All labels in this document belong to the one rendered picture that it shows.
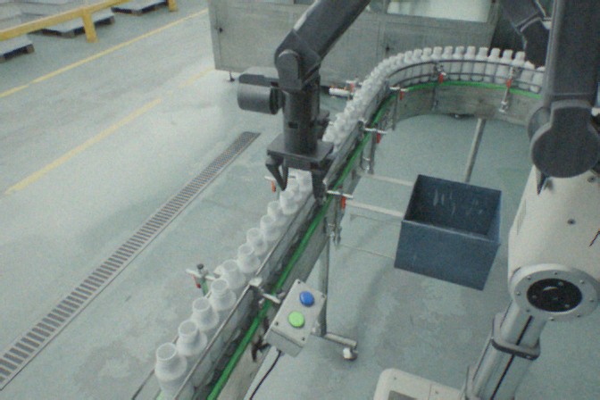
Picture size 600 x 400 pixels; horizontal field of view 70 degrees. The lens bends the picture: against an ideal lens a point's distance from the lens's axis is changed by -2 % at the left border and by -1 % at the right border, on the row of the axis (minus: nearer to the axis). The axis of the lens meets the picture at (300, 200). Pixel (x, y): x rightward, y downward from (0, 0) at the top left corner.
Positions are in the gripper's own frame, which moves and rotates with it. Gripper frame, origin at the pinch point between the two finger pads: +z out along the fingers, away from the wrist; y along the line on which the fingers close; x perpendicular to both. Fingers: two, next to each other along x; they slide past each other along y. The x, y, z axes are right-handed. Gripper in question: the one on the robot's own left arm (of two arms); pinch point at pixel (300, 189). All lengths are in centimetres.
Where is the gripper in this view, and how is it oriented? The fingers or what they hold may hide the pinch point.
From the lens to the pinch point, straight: 78.9
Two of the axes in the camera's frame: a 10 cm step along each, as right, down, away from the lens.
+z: 0.0, 8.0, 6.0
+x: 3.8, -5.5, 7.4
